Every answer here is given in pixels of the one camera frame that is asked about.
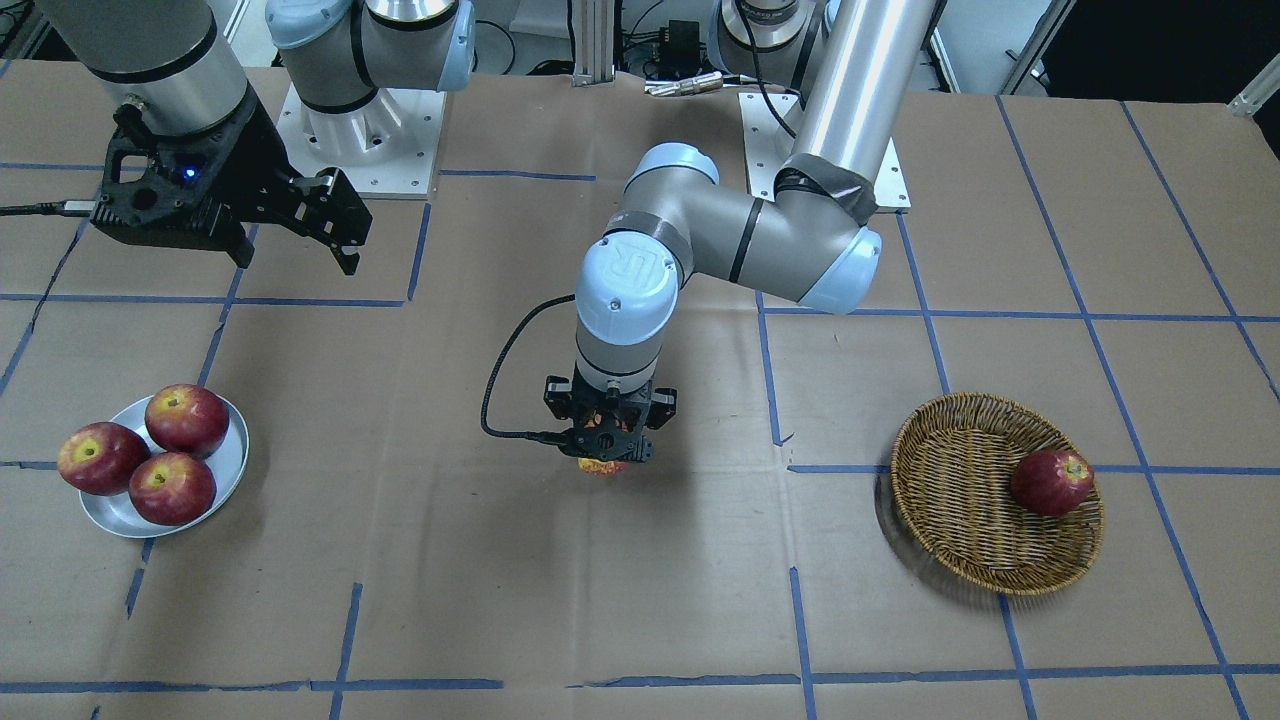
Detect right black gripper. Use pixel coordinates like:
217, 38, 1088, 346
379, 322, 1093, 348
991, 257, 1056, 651
90, 85, 372, 275

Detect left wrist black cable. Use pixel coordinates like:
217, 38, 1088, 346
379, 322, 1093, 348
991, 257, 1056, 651
480, 293, 579, 445

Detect plate apple three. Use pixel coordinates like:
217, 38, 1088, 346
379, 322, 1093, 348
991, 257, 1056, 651
127, 452, 216, 527

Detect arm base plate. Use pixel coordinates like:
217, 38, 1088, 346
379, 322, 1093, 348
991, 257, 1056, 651
737, 88, 913, 214
276, 86, 451, 200

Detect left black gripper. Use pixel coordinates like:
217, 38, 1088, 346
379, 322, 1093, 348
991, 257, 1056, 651
543, 375, 678, 462

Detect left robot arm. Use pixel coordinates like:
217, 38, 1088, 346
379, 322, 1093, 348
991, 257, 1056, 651
527, 1, 934, 462

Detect white plate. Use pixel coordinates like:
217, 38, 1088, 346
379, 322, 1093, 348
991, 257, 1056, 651
77, 396, 250, 539

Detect plate apple one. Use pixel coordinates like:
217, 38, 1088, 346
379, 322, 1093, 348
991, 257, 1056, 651
143, 384, 230, 459

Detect dark red basket apple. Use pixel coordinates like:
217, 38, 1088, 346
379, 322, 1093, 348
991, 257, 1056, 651
1010, 448, 1094, 518

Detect plate apple two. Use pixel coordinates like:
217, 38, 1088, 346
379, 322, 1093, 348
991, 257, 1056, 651
56, 421, 151, 496

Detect aluminium frame post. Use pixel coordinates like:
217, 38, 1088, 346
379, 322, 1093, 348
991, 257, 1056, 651
567, 0, 618, 87

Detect yellow-red apple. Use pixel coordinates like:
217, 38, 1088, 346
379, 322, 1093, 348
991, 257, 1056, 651
577, 457, 628, 478

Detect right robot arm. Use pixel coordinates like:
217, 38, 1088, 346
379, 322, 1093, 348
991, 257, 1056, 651
37, 1, 475, 275

